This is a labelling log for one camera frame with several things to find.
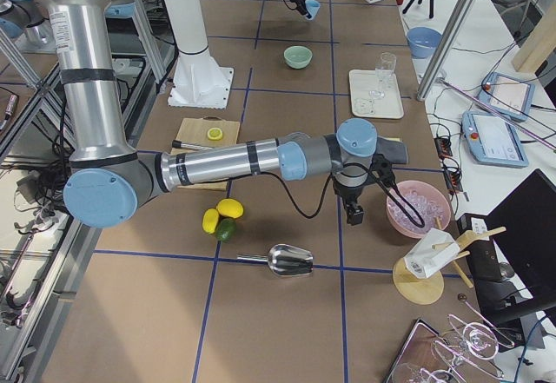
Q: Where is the light blue plastic cup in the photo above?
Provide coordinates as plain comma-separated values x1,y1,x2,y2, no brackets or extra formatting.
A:
305,0,321,21

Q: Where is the green ceramic bowl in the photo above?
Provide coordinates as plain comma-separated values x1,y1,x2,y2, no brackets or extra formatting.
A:
283,45,313,69

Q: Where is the pink bowl with ice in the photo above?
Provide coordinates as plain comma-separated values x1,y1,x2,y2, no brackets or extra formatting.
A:
386,180,452,238

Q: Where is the metal ice scoop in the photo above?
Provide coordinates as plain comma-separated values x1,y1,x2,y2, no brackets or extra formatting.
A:
236,243,314,277

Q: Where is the blue plastic bowl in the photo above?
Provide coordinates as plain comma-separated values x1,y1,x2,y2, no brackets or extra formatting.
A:
407,27,442,59

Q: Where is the grey folded cloth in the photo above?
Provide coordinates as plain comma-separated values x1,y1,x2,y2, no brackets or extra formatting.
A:
375,136,408,164

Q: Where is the white paper carton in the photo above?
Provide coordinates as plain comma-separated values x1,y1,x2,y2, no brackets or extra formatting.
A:
403,228,460,279

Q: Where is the wooden mug tree stand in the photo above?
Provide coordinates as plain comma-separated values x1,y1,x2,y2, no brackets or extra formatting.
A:
393,227,506,305

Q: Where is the clear wine glass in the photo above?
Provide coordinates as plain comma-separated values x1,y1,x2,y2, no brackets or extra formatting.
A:
369,52,397,99

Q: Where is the cream serving tray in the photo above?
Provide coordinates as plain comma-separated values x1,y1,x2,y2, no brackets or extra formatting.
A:
348,69,404,120

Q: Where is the yellow lemon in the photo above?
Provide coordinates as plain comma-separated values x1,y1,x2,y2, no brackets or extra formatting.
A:
202,208,220,234
216,198,244,219

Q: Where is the green lime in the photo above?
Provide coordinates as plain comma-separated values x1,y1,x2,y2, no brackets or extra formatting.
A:
215,218,237,242

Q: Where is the wooden cutting board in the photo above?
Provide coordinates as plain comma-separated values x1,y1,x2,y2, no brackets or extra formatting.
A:
170,117,241,191

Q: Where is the half lemon slice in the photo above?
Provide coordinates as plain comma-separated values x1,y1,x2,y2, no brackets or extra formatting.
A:
206,127,224,142

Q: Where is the near teach pendant tablet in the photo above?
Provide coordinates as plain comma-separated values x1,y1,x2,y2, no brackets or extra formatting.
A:
461,111,529,168

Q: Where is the teach pendant tablet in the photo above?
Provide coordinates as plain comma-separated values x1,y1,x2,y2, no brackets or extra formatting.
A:
478,72,535,122
461,111,529,168

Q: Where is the far teach pendant tablet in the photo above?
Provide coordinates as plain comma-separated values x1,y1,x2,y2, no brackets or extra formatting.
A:
478,72,535,122

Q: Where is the aluminium frame post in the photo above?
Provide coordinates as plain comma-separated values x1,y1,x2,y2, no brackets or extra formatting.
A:
416,0,475,102

